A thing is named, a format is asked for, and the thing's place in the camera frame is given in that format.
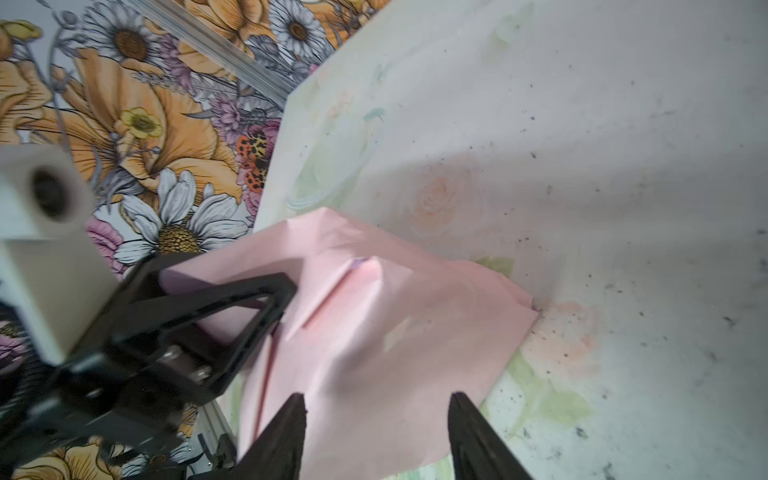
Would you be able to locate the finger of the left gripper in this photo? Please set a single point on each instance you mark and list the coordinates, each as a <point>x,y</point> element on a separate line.
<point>192,363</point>
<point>140,311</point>

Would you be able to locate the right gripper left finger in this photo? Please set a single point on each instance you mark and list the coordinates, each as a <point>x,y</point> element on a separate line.
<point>277,452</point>

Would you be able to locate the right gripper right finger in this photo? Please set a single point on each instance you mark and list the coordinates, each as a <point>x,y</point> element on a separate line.
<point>478,453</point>

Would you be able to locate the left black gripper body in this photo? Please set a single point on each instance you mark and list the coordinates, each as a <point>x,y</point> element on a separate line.
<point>130,392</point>

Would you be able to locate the purple wrapping paper sheet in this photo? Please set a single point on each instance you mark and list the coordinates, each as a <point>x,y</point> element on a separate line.
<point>378,336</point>

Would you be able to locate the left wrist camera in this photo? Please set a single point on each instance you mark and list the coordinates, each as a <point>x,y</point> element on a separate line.
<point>52,274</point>

